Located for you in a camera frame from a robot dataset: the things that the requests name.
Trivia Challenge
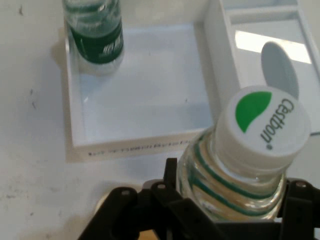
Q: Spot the white lid with oval hole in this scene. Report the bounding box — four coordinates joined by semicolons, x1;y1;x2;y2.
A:
219;0;320;137

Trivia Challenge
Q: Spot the green label water bottle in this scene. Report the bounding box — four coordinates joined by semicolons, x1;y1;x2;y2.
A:
61;0;125;76
176;85;312;222

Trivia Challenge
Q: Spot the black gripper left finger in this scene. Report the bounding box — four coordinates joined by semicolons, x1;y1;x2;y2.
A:
77;157;219;240

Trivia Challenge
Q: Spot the white ByteDance organizer box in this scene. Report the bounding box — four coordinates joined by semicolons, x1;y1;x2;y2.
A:
57;0;320;164

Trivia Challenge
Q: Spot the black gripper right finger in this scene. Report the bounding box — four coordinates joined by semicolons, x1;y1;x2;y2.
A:
273;177;320;240

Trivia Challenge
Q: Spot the wooden tray with white rim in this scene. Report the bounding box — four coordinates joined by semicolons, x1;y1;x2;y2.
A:
96;181;161;240

